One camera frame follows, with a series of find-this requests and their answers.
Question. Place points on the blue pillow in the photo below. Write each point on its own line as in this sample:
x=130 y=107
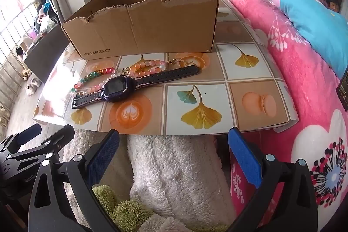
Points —
x=312 y=22

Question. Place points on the black purple smartwatch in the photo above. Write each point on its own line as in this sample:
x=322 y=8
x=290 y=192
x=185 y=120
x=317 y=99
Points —
x=114 y=89

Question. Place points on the brown cardboard box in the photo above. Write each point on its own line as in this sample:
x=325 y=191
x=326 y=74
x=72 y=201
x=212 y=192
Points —
x=149 y=28

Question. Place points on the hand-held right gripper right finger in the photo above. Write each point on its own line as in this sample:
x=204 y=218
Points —
x=244 y=158

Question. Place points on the white fluffy garment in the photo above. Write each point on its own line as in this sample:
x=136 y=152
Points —
x=168 y=166

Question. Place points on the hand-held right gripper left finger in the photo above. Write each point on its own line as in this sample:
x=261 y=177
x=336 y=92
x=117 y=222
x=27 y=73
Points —
x=104 y=158

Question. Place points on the green fluffy cloth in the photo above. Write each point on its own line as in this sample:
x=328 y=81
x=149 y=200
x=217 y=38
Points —
x=130 y=213

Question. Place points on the pink floral blanket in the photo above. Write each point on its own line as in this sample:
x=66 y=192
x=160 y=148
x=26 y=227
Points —
x=299 y=71

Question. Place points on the dark cabinet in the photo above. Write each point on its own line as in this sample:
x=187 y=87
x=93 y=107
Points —
x=46 y=55

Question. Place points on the white shoes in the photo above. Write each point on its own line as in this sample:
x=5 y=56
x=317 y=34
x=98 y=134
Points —
x=34 y=86

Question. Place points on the metal window railing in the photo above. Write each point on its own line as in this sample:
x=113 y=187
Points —
x=11 y=39

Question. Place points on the pile of clothes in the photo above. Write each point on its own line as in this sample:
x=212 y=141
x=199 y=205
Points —
x=45 y=14

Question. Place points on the gold flower earring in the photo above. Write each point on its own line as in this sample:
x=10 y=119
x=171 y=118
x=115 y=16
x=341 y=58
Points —
x=125 y=71

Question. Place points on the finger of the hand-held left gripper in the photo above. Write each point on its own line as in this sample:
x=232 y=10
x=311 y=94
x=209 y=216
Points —
x=59 y=138
x=28 y=132

